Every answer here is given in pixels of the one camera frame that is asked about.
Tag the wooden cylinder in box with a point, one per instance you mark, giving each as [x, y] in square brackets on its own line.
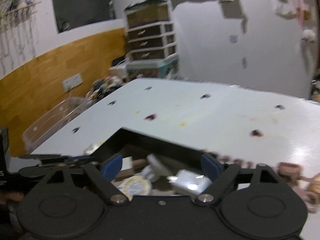
[139, 164]

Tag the white charger adapter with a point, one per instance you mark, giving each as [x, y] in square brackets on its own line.
[189, 183]

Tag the round white yellow tin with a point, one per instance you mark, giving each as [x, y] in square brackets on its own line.
[135, 186]

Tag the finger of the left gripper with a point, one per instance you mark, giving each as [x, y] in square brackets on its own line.
[65, 161]
[43, 156]

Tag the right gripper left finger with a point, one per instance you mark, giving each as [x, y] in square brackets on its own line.
[100, 180]

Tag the glass fish tank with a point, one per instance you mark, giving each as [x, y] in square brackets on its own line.
[147, 12]

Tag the black storage box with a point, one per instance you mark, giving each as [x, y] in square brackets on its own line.
[129, 143]

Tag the white plush wall toy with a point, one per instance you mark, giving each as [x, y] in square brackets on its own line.
[308, 35]

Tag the pile of plush toys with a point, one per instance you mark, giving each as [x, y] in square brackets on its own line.
[101, 88]

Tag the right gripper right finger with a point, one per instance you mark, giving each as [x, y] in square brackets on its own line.
[223, 178]

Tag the teal patterned storage box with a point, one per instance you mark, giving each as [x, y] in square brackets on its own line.
[164, 69]

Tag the pink eyelash curler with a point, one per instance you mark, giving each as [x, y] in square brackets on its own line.
[306, 188]

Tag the clear plastic storage bin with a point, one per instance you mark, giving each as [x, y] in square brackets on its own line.
[48, 124]

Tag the plastic drawer tower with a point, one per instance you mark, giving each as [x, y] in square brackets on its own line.
[154, 41]

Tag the white wall socket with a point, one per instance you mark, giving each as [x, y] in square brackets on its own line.
[72, 82]

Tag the clear tape strip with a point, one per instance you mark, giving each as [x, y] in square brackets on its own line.
[91, 148]

